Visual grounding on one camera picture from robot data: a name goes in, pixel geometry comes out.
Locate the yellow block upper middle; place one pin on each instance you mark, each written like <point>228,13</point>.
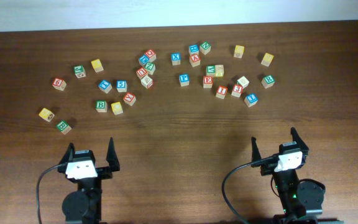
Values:
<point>239,51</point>

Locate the red I block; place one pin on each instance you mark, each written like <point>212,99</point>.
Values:
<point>221,92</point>

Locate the green R block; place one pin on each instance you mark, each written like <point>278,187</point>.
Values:
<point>268,81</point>

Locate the yellow block far left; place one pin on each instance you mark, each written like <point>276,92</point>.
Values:
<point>46,114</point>

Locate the red 6 block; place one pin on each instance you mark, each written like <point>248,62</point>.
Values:
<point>59,84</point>

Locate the blue P block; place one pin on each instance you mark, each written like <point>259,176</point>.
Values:
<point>184,79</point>

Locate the blue 5 block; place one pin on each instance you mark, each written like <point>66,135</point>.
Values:
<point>121,86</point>

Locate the blue H block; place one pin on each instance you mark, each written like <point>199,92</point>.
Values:
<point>193,49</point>

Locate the plain wood red-edged block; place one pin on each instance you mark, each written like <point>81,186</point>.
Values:
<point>147,82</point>

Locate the red Y block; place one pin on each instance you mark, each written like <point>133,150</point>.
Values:
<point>129,99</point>

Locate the green V block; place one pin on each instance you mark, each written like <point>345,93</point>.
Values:
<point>210,70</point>

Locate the red Q block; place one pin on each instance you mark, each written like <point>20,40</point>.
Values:
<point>151,55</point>

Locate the blue T block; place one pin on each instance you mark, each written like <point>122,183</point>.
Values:
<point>105,86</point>

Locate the blue D block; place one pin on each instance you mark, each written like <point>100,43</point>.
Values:
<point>143,59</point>

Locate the green b block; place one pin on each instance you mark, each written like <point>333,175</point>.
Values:
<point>101,106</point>
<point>63,127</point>

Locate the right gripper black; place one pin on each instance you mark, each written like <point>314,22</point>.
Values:
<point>267,168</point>

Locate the blue L block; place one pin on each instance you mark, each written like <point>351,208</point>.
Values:
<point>251,100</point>

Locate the green B block lower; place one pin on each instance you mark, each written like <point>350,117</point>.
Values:
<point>63,127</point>

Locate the yellow block upper right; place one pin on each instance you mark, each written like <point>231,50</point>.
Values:
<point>267,59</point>

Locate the green N block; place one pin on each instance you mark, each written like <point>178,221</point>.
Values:
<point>205,47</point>

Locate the green B block upper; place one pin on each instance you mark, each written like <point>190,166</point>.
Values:
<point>101,106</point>

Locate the plain wood O block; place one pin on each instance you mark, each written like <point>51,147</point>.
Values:
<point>243,82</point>

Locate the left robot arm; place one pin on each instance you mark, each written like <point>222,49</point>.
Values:
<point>84,204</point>

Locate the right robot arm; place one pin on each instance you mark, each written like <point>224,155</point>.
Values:
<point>301,199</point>

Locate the yellow C block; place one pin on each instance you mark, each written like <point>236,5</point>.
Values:
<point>117,108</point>

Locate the red U block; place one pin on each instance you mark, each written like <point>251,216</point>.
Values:
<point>141,73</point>

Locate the green J block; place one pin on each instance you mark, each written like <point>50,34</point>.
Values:
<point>79,71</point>

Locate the red E block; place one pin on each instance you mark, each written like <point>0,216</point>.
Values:
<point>207,82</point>

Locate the yellow block upper left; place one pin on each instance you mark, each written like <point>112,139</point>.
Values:
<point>97,65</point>

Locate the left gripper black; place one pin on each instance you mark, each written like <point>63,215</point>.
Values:
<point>104,172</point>

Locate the blue X block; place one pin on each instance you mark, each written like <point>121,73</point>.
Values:
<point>176,58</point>

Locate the yellow 8 block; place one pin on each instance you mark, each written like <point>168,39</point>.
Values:
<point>219,70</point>

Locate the red 3 block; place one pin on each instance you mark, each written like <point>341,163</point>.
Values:
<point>237,90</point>

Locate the red A block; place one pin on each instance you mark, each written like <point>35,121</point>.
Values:
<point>195,60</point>

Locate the green Z block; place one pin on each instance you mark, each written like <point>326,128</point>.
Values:
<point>150,68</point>

